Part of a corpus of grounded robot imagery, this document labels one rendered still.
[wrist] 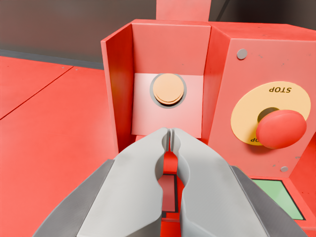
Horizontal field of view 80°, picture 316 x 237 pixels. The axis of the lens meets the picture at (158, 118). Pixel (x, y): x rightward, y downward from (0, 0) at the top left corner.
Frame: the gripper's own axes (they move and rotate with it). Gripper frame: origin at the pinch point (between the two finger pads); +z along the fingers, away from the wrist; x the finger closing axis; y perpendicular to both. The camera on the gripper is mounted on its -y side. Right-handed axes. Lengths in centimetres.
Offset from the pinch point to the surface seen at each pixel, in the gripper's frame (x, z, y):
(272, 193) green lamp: 11.8, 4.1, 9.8
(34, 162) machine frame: -26.4, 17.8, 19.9
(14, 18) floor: -70, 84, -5
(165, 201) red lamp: 0.1, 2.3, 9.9
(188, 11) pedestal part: 7, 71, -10
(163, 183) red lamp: -0.2, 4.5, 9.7
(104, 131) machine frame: -15.9, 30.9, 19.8
